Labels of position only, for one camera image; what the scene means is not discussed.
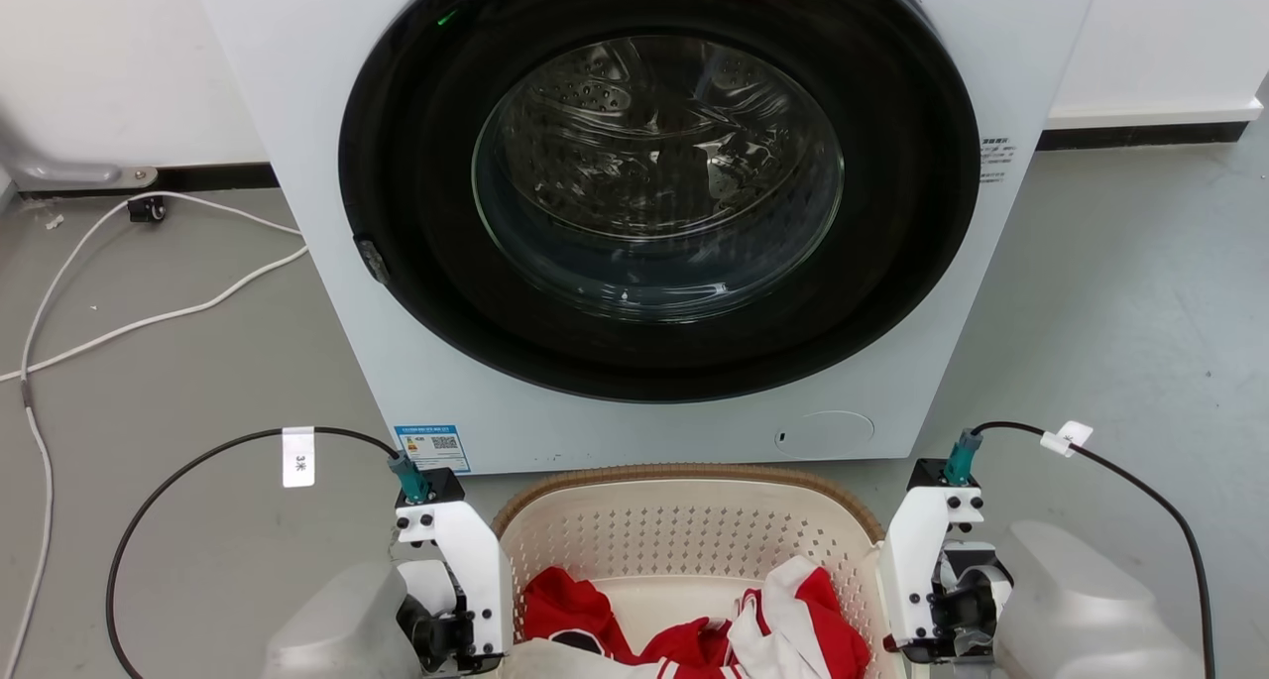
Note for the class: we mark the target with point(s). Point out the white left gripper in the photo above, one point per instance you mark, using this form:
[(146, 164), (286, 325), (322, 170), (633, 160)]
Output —
[(476, 570)]

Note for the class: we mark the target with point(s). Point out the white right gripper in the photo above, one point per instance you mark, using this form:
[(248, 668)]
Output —
[(912, 570)]

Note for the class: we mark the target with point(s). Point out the beige plastic laundry basket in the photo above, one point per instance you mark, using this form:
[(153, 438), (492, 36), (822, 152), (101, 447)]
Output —
[(674, 535)]

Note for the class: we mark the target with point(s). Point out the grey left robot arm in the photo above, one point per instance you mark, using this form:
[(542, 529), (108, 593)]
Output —
[(337, 629)]

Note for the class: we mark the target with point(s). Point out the red and white garment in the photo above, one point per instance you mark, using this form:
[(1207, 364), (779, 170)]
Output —
[(793, 620)]

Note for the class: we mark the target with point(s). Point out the blue energy label sticker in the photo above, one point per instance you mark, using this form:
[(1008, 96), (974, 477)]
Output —
[(432, 448)]

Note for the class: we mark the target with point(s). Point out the round white filter cover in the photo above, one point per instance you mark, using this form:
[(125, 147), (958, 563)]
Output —
[(828, 433)]

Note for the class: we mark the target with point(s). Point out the black round washer door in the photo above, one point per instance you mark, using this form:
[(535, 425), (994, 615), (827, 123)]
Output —
[(416, 263)]

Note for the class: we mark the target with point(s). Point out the small printed text sticker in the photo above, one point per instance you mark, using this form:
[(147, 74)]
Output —
[(995, 160)]

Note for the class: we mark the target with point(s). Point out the steel washer drum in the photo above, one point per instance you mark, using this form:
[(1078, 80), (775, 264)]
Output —
[(654, 173)]

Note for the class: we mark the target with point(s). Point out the white front-load washing machine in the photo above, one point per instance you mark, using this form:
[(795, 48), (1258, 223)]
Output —
[(297, 164)]

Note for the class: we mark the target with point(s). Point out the small black floor plug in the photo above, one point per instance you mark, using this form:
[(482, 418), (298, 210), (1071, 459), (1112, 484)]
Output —
[(147, 208)]

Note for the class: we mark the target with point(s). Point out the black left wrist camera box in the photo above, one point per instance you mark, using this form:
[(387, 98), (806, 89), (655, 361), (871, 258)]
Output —
[(442, 487)]

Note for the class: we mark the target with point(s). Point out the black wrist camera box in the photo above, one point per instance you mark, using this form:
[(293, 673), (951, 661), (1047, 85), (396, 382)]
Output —
[(442, 487), (928, 474)]

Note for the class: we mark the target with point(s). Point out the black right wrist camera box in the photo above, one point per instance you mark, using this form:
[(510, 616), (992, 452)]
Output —
[(928, 474)]

